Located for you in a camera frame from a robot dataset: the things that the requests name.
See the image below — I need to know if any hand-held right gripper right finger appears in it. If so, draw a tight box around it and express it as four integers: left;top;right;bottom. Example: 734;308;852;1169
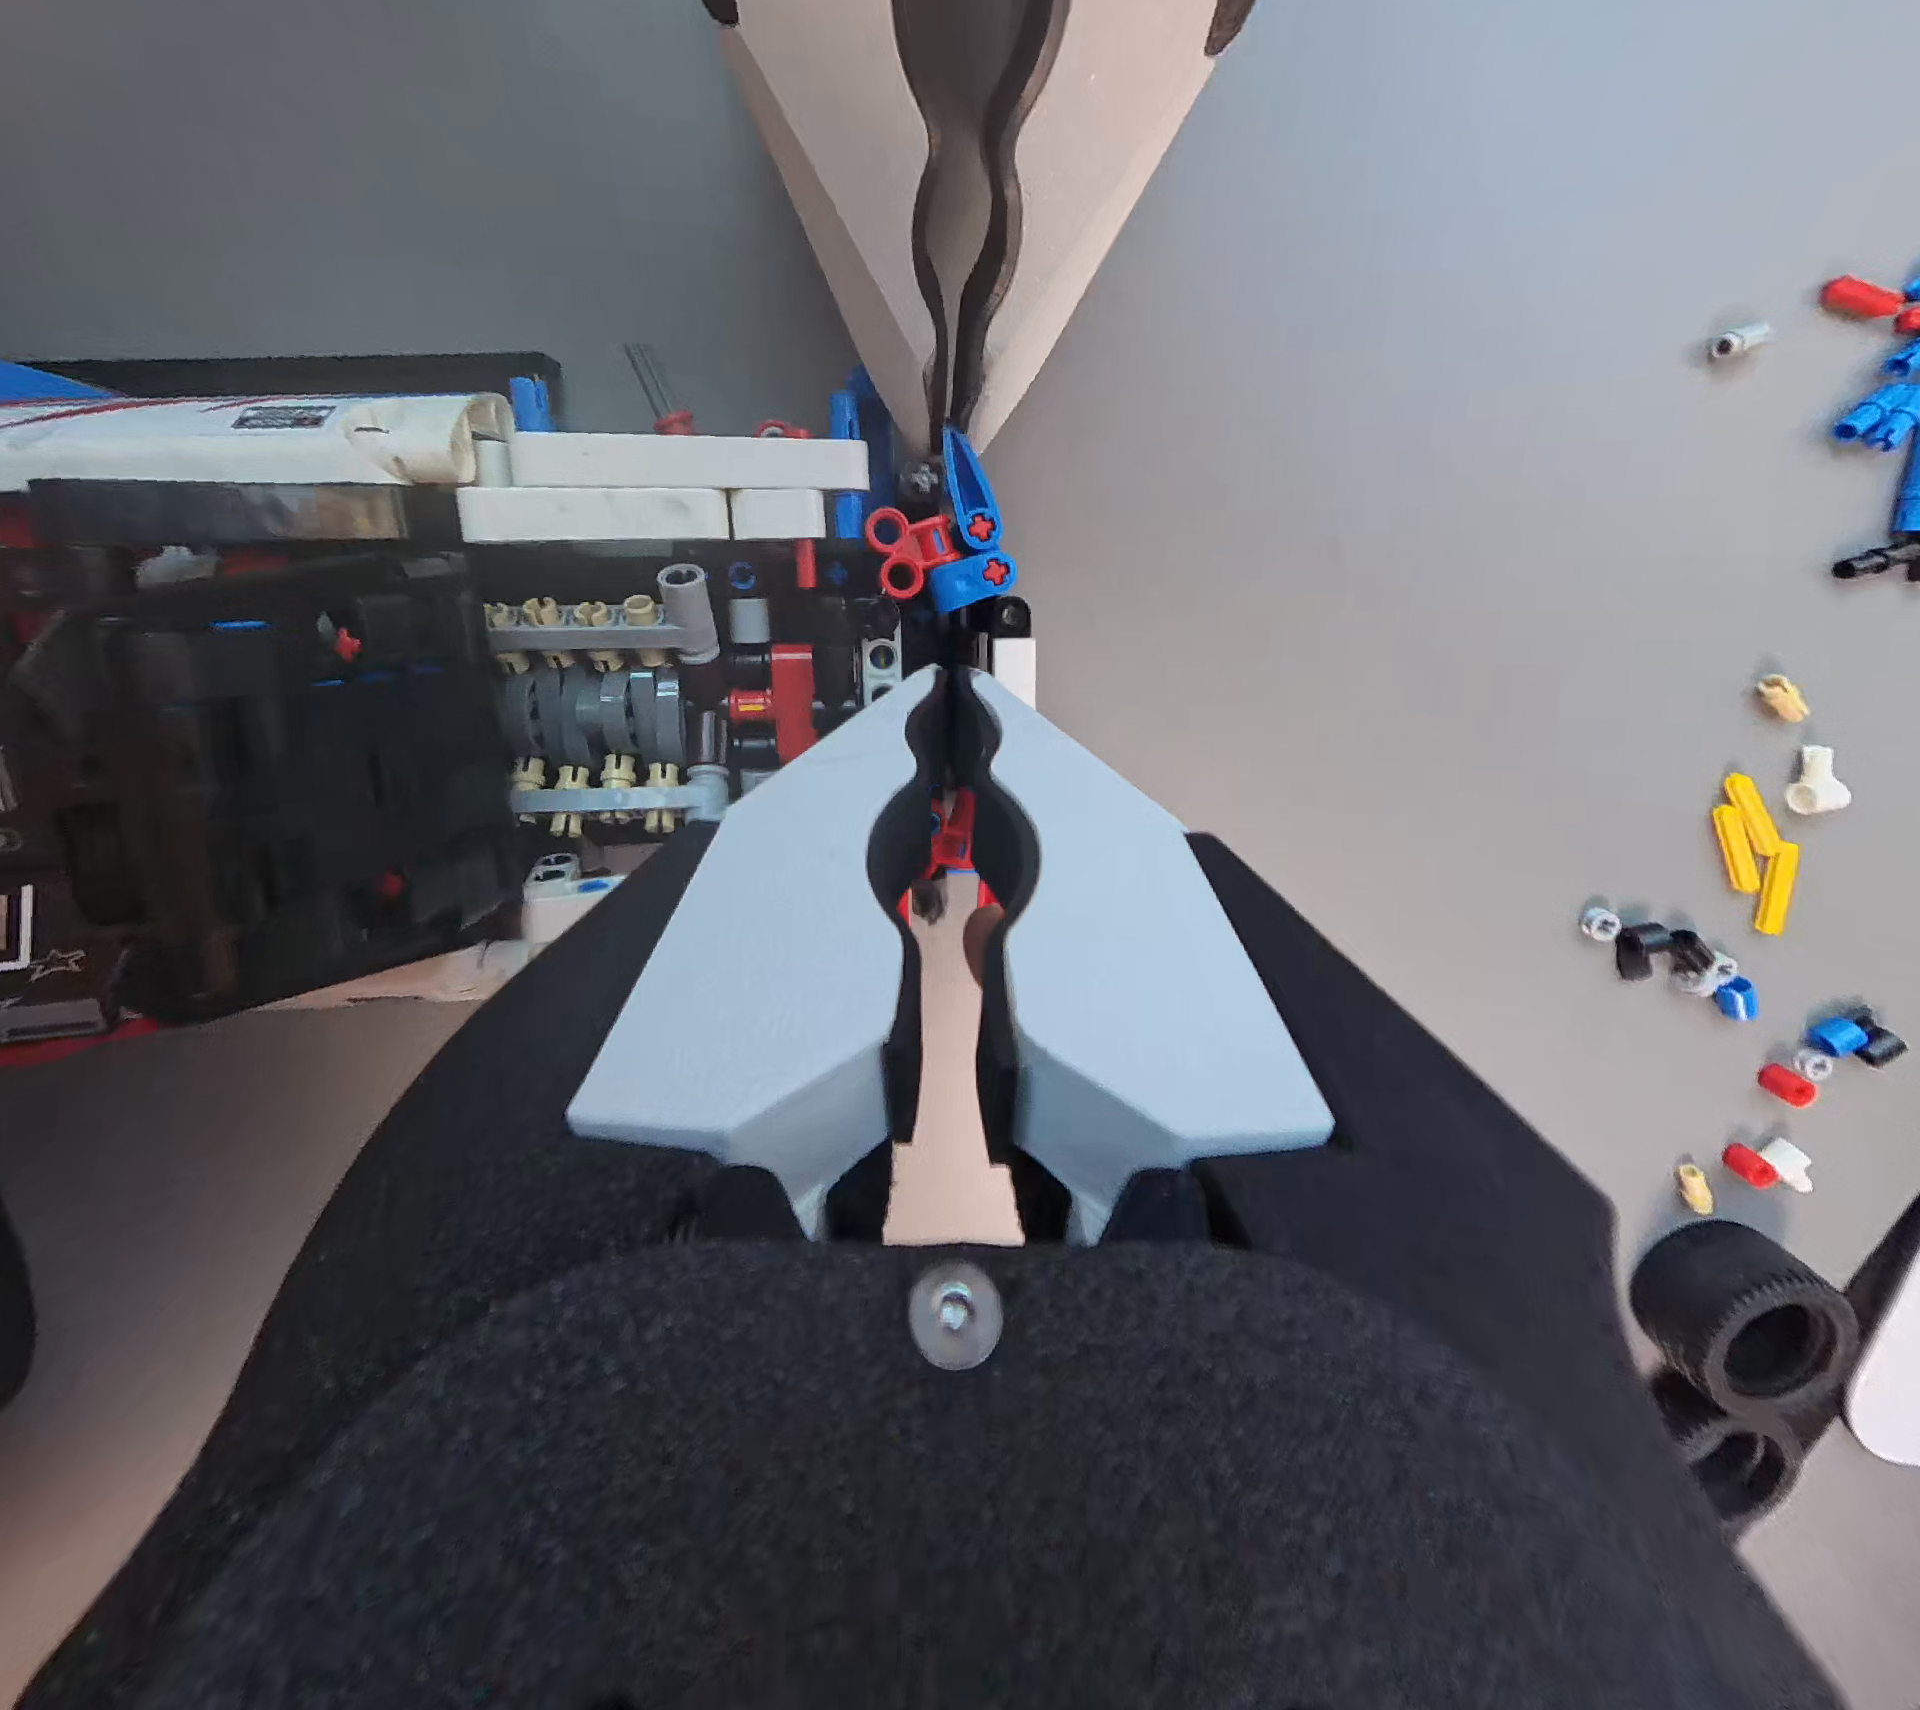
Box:
957;666;1338;1246

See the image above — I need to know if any blue and red toy piece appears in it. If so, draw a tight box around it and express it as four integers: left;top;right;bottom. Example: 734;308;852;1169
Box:
864;426;1026;619

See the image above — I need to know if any toy race car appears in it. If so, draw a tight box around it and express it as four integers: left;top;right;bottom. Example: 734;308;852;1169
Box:
0;348;1039;1068

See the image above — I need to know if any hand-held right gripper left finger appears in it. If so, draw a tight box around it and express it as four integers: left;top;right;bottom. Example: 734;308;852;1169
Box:
567;664;954;1244

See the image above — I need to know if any black toy tyre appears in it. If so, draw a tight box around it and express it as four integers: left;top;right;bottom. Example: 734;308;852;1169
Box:
1631;1217;1862;1445
1651;1364;1813;1535

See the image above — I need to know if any pile of blue connector pins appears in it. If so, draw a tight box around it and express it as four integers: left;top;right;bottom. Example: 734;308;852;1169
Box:
1830;269;1920;540

